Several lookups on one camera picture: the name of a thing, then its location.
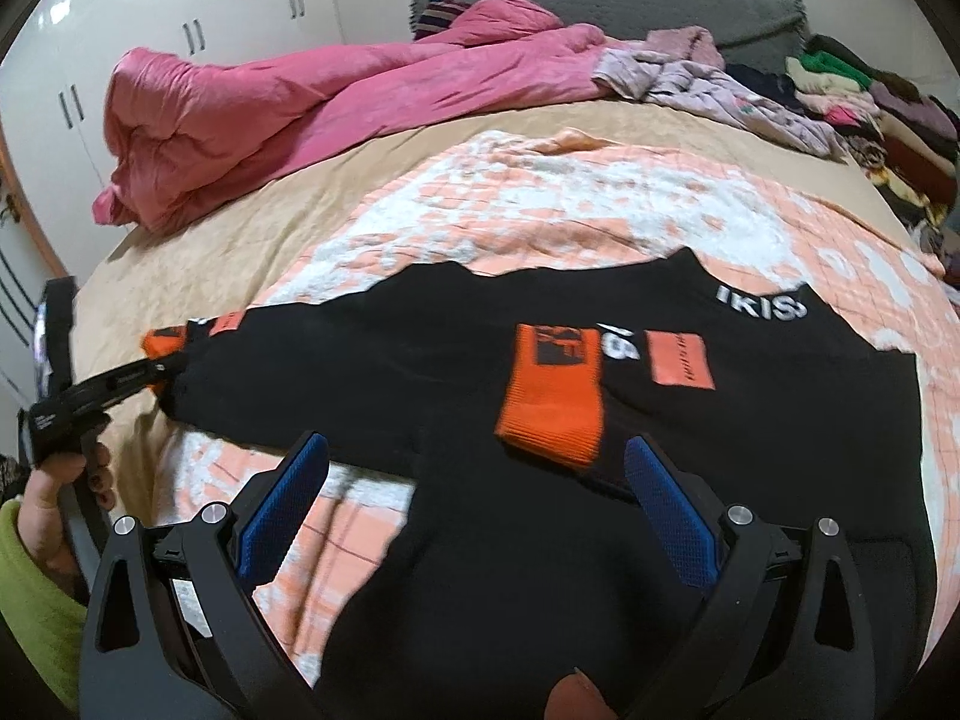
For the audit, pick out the dark striped cloth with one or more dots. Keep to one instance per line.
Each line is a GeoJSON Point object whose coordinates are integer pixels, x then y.
{"type": "Point", "coordinates": [441, 15]}

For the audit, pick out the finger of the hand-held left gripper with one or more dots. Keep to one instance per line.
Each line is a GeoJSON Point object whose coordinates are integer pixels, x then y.
{"type": "Point", "coordinates": [142, 373]}

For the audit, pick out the stack of folded clothes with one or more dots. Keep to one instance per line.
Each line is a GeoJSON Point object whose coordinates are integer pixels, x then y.
{"type": "Point", "coordinates": [900, 127]}

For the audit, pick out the lilac patterned garment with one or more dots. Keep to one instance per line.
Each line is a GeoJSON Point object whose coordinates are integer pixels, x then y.
{"type": "Point", "coordinates": [720, 94]}

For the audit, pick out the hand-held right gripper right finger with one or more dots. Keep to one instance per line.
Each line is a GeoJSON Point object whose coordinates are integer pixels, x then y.
{"type": "Point", "coordinates": [670, 519]}

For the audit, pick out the person's left hand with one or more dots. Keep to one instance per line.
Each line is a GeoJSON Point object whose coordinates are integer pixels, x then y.
{"type": "Point", "coordinates": [43, 521]}

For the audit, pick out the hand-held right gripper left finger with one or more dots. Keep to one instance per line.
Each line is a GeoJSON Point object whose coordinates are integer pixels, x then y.
{"type": "Point", "coordinates": [286, 508]}

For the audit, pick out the pink duvet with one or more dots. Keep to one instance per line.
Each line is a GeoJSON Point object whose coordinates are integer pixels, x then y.
{"type": "Point", "coordinates": [262, 112]}

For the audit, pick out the person's right hand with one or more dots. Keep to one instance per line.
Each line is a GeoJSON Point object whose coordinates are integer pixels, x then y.
{"type": "Point", "coordinates": [576, 699]}

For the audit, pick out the black sweater with orange patches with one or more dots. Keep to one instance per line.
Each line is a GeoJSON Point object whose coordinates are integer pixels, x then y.
{"type": "Point", "coordinates": [420, 360]}

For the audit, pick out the person's left forearm green sleeve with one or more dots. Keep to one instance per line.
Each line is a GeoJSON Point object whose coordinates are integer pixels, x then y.
{"type": "Point", "coordinates": [30, 604]}

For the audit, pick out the mauve fleece garment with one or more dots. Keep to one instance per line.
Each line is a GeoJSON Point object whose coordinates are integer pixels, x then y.
{"type": "Point", "coordinates": [679, 43]}

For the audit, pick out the beige bed sheet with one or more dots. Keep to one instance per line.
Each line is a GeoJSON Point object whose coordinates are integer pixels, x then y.
{"type": "Point", "coordinates": [300, 187]}

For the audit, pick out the grey pillow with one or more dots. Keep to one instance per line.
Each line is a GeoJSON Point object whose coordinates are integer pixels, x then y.
{"type": "Point", "coordinates": [675, 7]}

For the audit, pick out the peach and white fleece blanket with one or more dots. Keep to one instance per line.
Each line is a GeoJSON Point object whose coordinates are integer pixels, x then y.
{"type": "Point", "coordinates": [525, 202]}

